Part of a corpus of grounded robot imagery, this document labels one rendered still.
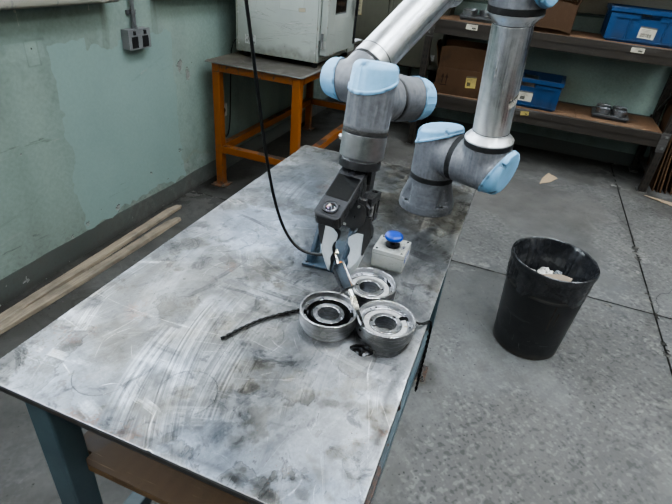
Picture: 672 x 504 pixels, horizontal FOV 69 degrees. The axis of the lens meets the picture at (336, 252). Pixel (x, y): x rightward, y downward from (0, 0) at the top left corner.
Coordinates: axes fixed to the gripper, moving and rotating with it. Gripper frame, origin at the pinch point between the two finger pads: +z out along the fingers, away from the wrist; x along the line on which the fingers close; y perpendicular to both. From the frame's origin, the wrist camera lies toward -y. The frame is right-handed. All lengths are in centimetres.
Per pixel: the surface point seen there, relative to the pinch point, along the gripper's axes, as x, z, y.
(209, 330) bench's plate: 17.3, 12.0, -14.2
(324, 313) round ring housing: 0.7, 8.9, -2.0
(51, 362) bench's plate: 34.5, 14.5, -31.6
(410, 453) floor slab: -20, 84, 49
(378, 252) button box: -2.6, 3.4, 19.0
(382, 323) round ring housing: -9.9, 8.7, 0.6
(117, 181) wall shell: 158, 48, 112
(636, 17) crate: -78, -74, 344
